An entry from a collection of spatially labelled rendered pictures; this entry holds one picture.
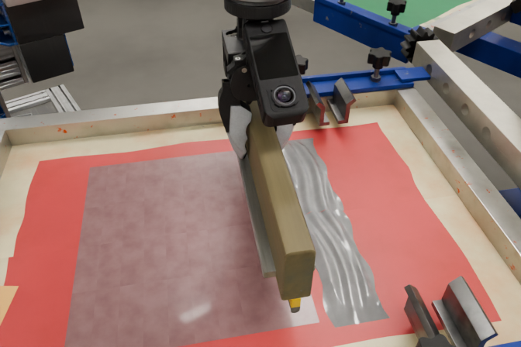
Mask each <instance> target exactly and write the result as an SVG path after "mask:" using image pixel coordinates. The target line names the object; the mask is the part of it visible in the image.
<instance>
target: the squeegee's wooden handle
mask: <svg viewBox="0 0 521 347"><path fill-rule="evenodd" d="M249 106H250V110H251V113H252V117H251V122H250V124H249V125H248V126H247V129H246V132H247V141H246V143H245V144H246V147H247V155H248V159H249V162H250V168H251V171H252V174H253V178H254V184H255V187H256V191H257V196H258V200H259V203H260V209H261V212H262V215H263V220H264V225H265V228H266V232H267V237H268V241H269V244H270V247H271V254H272V257H273V260H274V266H275V269H276V279H277V282H278V289H279V292H280V295H281V299H282V300H283V301H286V300H291V299H296V298H301V297H309V296H310V295H311V289H312V278H313V272H314V266H315V260H316V250H315V247H314V245H313V242H312V238H311V235H310V233H309V229H308V226H307V224H306V221H305V217H304V215H303V212H302V208H301V205H300V203H299V200H298V196H297V194H296V191H295V187H294V184H293V182H292V178H291V175H290V173H289V170H288V166H287V163H286V161H285V157H284V154H283V152H282V149H281V145H280V143H279V140H278V136H277V133H276V131H275V128H274V127H267V126H265V125H264V123H263V122H262V120H261V114H260V110H259V107H258V103H257V101H252V103H251V104H250V105H249Z"/></svg>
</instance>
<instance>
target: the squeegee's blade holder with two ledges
mask: <svg viewBox="0 0 521 347"><path fill-rule="evenodd" d="M237 159H238V163H239V167H240V173H241V177H242V181H243V188H244V191H245V195H246V199H247V206H248V209H249V213H250V220H251V224H252V227H253V231H254V238H255V242H256V245H257V252H258V256H259V260H260V266H261V270H262V273H263V277H264V278H269V277H276V269H275V266H274V260H273V257H272V254H271V247H270V244H269V241H268V237H267V232H266V228H265V225H264V220H263V215H262V212H261V207H260V203H259V200H258V196H257V191H256V187H255V184H254V178H253V174H252V171H251V168H250V162H249V159H248V155H247V154H246V156H245V159H240V158H239V157H238V155H237Z"/></svg>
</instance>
